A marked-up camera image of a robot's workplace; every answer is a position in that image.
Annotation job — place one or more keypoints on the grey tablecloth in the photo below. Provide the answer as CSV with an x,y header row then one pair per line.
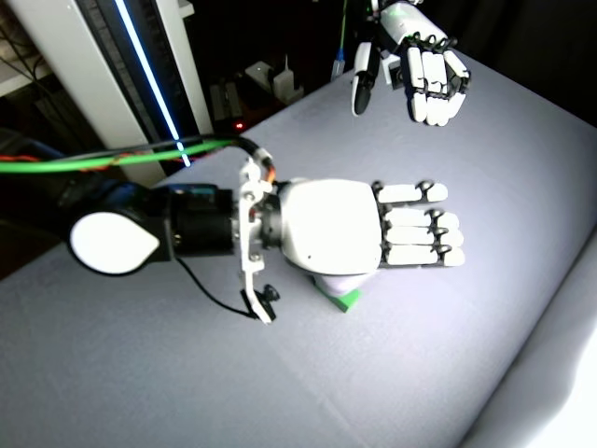
x,y
289,387

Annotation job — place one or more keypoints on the green rectangular block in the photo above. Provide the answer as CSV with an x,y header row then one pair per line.
x,y
349,301

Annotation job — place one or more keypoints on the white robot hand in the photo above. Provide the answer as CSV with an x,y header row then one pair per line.
x,y
431,74
331,224

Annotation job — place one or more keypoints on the small white box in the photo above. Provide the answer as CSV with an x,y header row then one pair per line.
x,y
259,74

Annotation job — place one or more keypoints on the white column with blue light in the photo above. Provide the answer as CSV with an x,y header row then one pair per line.
x,y
84,70

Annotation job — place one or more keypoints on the white shelf board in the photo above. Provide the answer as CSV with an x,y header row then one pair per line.
x,y
18,79

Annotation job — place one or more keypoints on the white plastic bottle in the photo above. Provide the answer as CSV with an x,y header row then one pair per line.
x,y
285,84

